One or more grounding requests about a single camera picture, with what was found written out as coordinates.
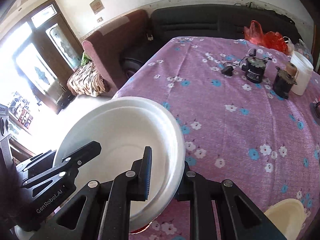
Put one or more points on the black cylindrical motor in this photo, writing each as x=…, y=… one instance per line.
x=255, y=70

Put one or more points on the red plastic bag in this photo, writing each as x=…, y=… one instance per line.
x=270, y=40

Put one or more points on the dark jar with wooden lid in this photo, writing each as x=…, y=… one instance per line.
x=282, y=85

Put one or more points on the wall switch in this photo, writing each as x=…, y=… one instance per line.
x=100, y=19

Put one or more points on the large white paper bowl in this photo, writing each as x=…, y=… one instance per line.
x=117, y=135

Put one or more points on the cream ribbed plastic bowl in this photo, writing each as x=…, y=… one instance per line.
x=285, y=217

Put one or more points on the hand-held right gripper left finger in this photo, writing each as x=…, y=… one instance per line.
x=146, y=170

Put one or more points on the small wall plaque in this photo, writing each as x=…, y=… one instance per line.
x=96, y=5

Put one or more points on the wooden glass door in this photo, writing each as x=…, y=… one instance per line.
x=57, y=55

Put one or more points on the white plastic jar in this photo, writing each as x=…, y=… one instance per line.
x=302, y=75

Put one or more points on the black power adapter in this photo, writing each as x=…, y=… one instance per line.
x=227, y=70

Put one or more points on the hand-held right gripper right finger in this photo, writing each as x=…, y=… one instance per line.
x=200, y=192

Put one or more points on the black sofa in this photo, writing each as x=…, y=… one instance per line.
x=200, y=22

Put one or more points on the patterned brown blanket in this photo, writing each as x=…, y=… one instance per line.
x=87, y=80

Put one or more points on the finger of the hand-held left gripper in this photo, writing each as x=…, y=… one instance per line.
x=45, y=182
x=82, y=152

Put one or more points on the black speaker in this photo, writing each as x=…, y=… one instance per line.
x=4, y=130

